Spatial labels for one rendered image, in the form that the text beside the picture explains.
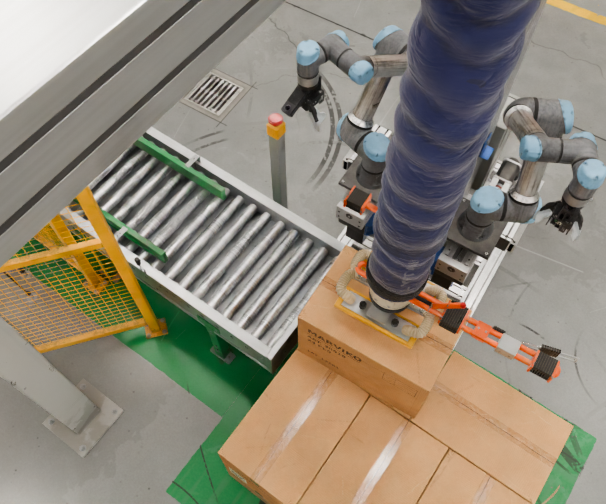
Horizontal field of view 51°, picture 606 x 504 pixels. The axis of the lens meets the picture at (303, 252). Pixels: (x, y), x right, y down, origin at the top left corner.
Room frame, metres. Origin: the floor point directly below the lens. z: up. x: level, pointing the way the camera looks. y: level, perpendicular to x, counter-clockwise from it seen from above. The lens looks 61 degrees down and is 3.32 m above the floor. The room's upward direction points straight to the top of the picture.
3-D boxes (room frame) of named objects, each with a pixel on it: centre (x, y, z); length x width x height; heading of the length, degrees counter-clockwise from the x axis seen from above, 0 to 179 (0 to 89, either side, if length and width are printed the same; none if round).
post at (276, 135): (1.98, 0.13, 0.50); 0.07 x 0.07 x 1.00; 54
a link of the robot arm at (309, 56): (1.59, -0.02, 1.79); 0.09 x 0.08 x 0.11; 129
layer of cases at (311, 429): (0.61, -0.41, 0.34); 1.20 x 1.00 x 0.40; 54
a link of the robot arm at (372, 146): (1.66, -0.30, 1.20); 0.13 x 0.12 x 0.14; 39
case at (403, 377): (1.03, -0.34, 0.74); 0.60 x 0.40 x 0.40; 58
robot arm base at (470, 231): (1.39, -0.73, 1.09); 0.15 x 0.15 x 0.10
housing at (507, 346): (0.80, -0.74, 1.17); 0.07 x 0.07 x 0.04; 58
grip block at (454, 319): (0.91, -0.55, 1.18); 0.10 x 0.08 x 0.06; 148
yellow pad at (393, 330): (0.96, -0.29, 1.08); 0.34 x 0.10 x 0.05; 58
